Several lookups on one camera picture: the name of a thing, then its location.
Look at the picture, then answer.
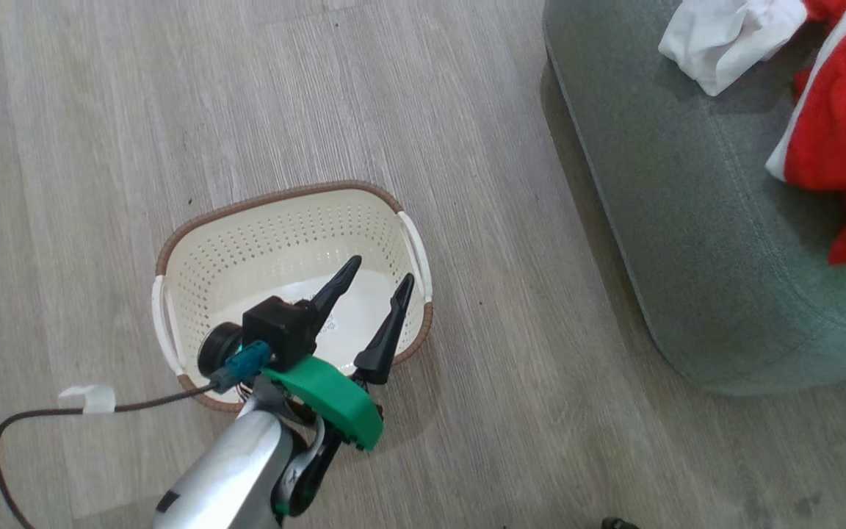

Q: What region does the black cable with teal plug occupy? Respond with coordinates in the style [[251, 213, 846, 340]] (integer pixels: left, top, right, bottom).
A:
[[0, 342, 274, 529]]

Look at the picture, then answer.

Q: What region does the grey-green sofa cushion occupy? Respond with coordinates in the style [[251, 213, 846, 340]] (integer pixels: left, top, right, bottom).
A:
[[540, 0, 846, 397]]

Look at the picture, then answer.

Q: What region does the cream perforated laundry basket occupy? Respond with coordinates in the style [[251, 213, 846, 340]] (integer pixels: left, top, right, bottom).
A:
[[151, 180, 435, 414]]

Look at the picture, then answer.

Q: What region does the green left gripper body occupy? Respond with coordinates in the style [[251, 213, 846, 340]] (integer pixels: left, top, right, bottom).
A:
[[261, 356, 385, 451]]

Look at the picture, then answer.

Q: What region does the white tape tag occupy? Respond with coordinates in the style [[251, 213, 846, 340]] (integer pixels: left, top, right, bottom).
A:
[[58, 384, 117, 415]]

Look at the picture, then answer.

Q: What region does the white cloth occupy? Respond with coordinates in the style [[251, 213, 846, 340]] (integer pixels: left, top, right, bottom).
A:
[[658, 0, 809, 98]]

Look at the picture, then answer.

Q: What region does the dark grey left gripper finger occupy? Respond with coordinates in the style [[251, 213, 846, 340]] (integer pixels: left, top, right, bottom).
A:
[[309, 255, 363, 343], [353, 273, 416, 385]]

